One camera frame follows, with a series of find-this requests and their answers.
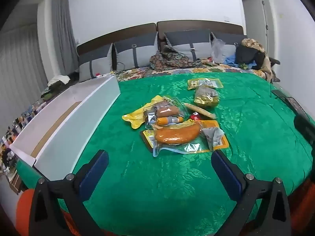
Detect blue cloth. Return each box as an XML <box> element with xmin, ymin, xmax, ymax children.
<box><xmin>223</xmin><ymin>56</ymin><xmax>256</xmax><ymax>69</ymax></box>

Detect clear brown sausage packet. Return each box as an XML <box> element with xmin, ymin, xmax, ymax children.
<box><xmin>144</xmin><ymin>98</ymin><xmax>189</xmax><ymax>123</ymax></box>

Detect large orange sausage packet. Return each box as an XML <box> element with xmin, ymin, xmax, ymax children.
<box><xmin>151</xmin><ymin>122</ymin><xmax>217</xmax><ymax>158</ymax></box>

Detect clear plastic bag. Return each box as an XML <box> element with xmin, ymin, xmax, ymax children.
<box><xmin>210</xmin><ymin>38</ymin><xmax>226</xmax><ymax>63</ymax></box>

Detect plain yellow snack bag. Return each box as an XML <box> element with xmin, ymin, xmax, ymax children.
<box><xmin>122</xmin><ymin>95</ymin><xmax>173</xmax><ymax>129</ymax></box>

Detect grey banded pillow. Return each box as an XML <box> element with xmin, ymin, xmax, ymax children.
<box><xmin>164</xmin><ymin>31</ymin><xmax>212</xmax><ymax>62</ymax></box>
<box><xmin>78</xmin><ymin>43</ymin><xmax>114</xmax><ymax>83</ymax></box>
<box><xmin>211</xmin><ymin>31</ymin><xmax>244</xmax><ymax>62</ymax></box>
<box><xmin>113</xmin><ymin>32</ymin><xmax>158</xmax><ymax>70</ymax></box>

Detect black bag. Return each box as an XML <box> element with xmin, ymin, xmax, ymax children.
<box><xmin>235</xmin><ymin>46</ymin><xmax>266</xmax><ymax>70</ymax></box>

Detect beige biscuit packet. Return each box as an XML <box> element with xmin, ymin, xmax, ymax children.
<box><xmin>184</xmin><ymin>103</ymin><xmax>217</xmax><ymax>119</ymax></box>

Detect brown wooden headboard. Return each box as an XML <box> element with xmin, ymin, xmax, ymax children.
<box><xmin>76</xmin><ymin>21</ymin><xmax>245</xmax><ymax>56</ymax></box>

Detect row of small shelf items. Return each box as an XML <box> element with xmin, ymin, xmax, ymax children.
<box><xmin>0</xmin><ymin>98</ymin><xmax>47</xmax><ymax>175</ymax></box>

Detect grey curtain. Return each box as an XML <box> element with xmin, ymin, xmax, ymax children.
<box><xmin>0</xmin><ymin>0</ymin><xmax>79</xmax><ymax>138</ymax></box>

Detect yellow floral bed sheet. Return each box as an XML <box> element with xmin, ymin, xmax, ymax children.
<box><xmin>111</xmin><ymin>59</ymin><xmax>269</xmax><ymax>81</ymax></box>

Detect gold green pickle bag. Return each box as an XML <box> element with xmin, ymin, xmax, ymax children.
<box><xmin>194</xmin><ymin>86</ymin><xmax>219</xmax><ymax>108</ymax></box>

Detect small orange sausage stick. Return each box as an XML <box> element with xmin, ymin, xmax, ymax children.
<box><xmin>157</xmin><ymin>116</ymin><xmax>184</xmax><ymax>125</ymax></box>

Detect white door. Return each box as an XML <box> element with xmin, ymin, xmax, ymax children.
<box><xmin>242</xmin><ymin>0</ymin><xmax>271</xmax><ymax>52</ymax></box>

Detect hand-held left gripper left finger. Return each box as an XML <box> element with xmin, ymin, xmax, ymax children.
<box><xmin>28</xmin><ymin>149</ymin><xmax>109</xmax><ymax>236</ymax></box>

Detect green floral blanket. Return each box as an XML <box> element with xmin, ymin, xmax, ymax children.
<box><xmin>17</xmin><ymin>72</ymin><xmax>315</xmax><ymax>236</ymax></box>

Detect small colourful packets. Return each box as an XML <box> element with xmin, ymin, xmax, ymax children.
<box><xmin>202</xmin><ymin>58</ymin><xmax>219</xmax><ymax>67</ymax></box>

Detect yellow-edged snack packet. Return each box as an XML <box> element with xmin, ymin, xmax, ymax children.
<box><xmin>140</xmin><ymin>120</ymin><xmax>230</xmax><ymax>153</ymax></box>

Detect dark floral cloth bundle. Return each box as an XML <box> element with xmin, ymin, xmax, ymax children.
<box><xmin>149</xmin><ymin>45</ymin><xmax>197</xmax><ymax>71</ymax></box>

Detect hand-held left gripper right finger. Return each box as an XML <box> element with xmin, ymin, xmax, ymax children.
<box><xmin>211</xmin><ymin>150</ymin><xmax>294</xmax><ymax>236</ymax></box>

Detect yellow snack packet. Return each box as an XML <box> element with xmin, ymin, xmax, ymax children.
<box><xmin>187</xmin><ymin>78</ymin><xmax>224</xmax><ymax>90</ymax></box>

